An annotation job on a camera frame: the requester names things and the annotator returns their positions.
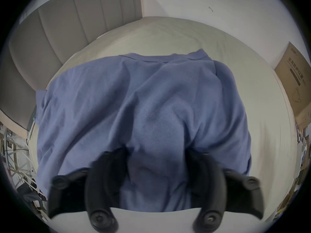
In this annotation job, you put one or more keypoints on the grey padded headboard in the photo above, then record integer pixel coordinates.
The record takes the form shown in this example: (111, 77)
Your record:
(60, 33)

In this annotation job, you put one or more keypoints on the bed with beige sheet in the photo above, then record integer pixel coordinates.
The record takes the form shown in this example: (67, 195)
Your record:
(262, 120)

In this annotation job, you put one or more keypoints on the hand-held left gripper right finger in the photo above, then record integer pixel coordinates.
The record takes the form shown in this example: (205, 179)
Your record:
(211, 181)

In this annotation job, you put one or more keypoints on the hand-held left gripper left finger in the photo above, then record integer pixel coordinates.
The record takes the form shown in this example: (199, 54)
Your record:
(102, 178)

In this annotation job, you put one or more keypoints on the brown cardboard carton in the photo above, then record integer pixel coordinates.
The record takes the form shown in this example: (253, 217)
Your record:
(295, 81)

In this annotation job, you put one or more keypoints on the blue shirt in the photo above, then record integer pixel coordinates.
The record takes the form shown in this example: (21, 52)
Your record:
(145, 120)

